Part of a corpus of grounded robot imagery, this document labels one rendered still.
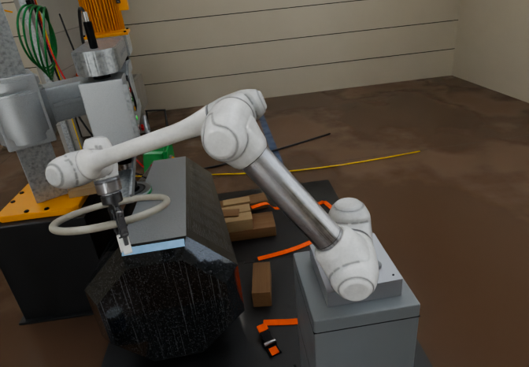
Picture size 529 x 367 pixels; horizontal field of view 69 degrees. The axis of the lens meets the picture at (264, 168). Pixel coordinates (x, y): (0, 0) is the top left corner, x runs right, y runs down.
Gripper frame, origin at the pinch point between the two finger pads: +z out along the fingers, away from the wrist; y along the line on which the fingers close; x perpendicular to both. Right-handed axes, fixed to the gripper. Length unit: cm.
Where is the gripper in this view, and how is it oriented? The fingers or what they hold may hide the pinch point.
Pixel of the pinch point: (124, 244)
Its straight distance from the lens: 157.5
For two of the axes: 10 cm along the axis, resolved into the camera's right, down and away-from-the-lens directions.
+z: 2.0, 9.7, 1.5
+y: -5.7, -0.1, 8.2
